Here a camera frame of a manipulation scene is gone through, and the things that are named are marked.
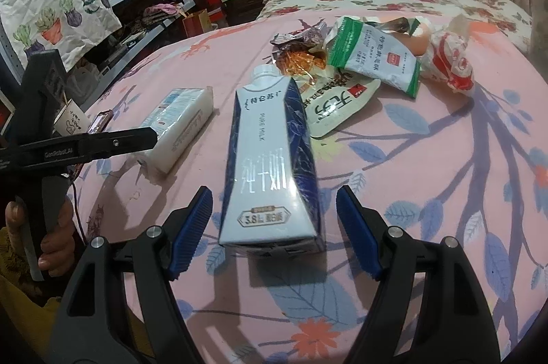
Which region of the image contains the pink folded clothing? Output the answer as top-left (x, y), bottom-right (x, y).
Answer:
top-left (143, 3), bottom-right (193, 22)

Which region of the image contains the pink floral tablecloth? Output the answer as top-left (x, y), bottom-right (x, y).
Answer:
top-left (81, 10), bottom-right (548, 364)

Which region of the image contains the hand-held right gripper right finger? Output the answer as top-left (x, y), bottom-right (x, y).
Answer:
top-left (336, 185), bottom-right (489, 364)

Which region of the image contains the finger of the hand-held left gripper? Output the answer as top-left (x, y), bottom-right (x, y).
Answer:
top-left (81, 127), bottom-right (158, 166)

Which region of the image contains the purple foil snack wrapper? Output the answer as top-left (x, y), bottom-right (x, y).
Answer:
top-left (270, 21), bottom-right (330, 77)

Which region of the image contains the dark cable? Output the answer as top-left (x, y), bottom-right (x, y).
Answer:
top-left (68, 175), bottom-right (92, 245)

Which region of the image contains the floral bed sheet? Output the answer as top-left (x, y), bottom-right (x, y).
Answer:
top-left (257, 0), bottom-right (536, 52)

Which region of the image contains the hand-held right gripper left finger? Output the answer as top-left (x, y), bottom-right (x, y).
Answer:
top-left (60, 186), bottom-right (214, 364)

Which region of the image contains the red and white wrapper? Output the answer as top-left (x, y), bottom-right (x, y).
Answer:
top-left (424, 15), bottom-right (476, 95)

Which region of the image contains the green snack bag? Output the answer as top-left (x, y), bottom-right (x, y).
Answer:
top-left (325, 16), bottom-right (422, 99)

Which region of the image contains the person's left hand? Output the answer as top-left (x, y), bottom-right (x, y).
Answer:
top-left (4, 197), bottom-right (77, 270)

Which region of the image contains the white tissue pack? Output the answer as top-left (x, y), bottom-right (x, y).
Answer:
top-left (137, 87), bottom-right (215, 176)

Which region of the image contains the brown paper bag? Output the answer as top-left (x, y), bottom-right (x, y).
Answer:
top-left (182, 8), bottom-right (212, 39)

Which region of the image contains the white pouch with red label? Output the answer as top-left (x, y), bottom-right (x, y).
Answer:
top-left (300, 75), bottom-right (382, 139)

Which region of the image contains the pink paper cup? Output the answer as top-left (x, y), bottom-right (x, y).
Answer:
top-left (400, 17), bottom-right (431, 54)

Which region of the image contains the white paper tag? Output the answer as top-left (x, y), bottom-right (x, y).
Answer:
top-left (53, 100), bottom-right (88, 137)

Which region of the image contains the blue and white milk carton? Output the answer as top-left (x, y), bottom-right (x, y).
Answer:
top-left (218, 64), bottom-right (324, 255)

